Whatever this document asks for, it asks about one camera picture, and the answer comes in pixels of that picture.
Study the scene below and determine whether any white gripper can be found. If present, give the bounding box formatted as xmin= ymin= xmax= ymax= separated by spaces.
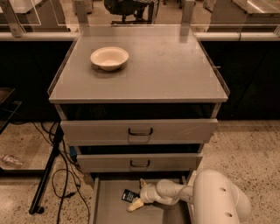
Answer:
xmin=127 ymin=178 xmax=159 ymax=213

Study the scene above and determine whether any blue rxbar wrapper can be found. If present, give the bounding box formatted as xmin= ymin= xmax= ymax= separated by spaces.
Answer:
xmin=122 ymin=189 xmax=139 ymax=203

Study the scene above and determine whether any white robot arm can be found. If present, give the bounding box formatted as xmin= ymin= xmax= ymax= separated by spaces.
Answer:
xmin=127 ymin=170 xmax=252 ymax=224

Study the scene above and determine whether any middle grey drawer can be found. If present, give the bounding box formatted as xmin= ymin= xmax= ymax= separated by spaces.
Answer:
xmin=77 ymin=153 xmax=203 ymax=172

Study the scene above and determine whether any bottom open grey drawer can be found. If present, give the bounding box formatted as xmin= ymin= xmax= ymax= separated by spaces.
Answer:
xmin=90 ymin=171 xmax=192 ymax=224

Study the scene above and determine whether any top grey drawer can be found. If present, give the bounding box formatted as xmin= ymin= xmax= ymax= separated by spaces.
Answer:
xmin=60 ymin=119 xmax=218 ymax=146

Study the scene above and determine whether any grey drawer cabinet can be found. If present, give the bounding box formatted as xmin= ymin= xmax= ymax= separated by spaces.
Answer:
xmin=47 ymin=24 xmax=231 ymax=224

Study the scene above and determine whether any clear plastic bottle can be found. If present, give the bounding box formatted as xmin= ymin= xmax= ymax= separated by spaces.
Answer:
xmin=0 ymin=154 xmax=23 ymax=167

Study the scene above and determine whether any white bowl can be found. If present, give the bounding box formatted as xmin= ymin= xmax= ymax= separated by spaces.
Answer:
xmin=90 ymin=46 xmax=129 ymax=72

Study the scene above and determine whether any black office chair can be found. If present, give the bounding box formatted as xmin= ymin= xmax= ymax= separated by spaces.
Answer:
xmin=103 ymin=0 xmax=158 ymax=25

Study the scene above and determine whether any black floor cable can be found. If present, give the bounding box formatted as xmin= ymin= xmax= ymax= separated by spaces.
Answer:
xmin=31 ymin=121 xmax=91 ymax=224

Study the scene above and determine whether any white horizontal rail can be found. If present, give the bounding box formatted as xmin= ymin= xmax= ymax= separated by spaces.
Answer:
xmin=0 ymin=32 xmax=280 ymax=41

